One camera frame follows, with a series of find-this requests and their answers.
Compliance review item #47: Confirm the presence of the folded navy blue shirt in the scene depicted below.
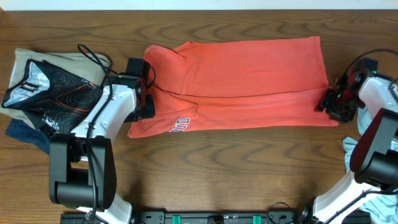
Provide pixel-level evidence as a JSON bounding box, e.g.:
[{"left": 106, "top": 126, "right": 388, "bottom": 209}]
[{"left": 5, "top": 118, "right": 50, "bottom": 155}]

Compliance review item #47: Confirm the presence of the light blue t-shirt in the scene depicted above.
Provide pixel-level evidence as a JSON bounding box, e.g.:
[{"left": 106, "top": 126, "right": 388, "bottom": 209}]
[{"left": 341, "top": 105, "right": 398, "bottom": 224}]

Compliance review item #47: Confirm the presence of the folded black patterned shirt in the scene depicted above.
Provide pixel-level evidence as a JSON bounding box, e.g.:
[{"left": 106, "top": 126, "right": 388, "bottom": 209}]
[{"left": 1, "top": 59, "right": 103, "bottom": 135}]

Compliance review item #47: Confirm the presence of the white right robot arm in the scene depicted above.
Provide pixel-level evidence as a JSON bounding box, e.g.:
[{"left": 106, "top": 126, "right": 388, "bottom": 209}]
[{"left": 298, "top": 76, "right": 397, "bottom": 223}]

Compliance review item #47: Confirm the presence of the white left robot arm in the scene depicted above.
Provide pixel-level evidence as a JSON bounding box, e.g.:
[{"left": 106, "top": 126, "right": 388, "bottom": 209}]
[{"left": 49, "top": 75, "right": 155, "bottom": 223}]

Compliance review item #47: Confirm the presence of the red t-shirt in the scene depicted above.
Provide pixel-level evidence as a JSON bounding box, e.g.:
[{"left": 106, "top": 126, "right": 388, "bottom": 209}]
[{"left": 128, "top": 36, "right": 337, "bottom": 139}]

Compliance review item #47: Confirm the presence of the folded beige shirt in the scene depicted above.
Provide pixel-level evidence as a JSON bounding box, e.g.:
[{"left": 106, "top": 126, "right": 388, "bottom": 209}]
[{"left": 1, "top": 49, "right": 104, "bottom": 129}]

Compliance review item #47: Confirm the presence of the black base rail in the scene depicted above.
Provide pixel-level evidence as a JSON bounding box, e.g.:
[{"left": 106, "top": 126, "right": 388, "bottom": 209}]
[{"left": 60, "top": 202, "right": 373, "bottom": 224}]

